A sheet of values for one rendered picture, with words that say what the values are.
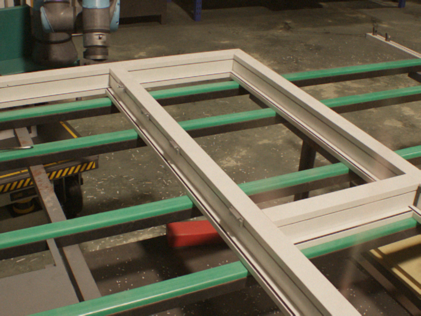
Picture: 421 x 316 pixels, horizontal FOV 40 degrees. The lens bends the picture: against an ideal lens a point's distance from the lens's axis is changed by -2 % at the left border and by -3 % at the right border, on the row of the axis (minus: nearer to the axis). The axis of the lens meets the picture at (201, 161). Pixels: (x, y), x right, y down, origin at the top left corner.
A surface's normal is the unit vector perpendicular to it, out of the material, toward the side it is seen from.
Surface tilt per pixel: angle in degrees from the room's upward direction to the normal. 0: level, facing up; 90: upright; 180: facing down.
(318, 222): 90
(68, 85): 90
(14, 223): 90
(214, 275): 0
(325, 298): 0
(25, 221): 90
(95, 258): 0
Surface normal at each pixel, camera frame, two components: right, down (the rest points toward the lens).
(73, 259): 0.05, -0.87
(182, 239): 0.20, 0.49
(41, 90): 0.43, 0.47
